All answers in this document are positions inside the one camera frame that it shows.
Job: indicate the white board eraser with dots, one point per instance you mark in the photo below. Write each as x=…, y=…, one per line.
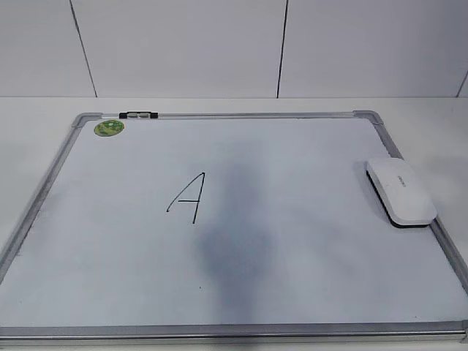
x=404, y=197

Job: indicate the round green magnet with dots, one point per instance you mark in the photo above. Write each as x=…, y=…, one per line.
x=108, y=128

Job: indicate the white board with grey frame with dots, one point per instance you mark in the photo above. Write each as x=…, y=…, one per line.
x=225, y=227

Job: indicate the black hanging clip on frame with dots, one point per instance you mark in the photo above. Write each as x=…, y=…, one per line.
x=138, y=115

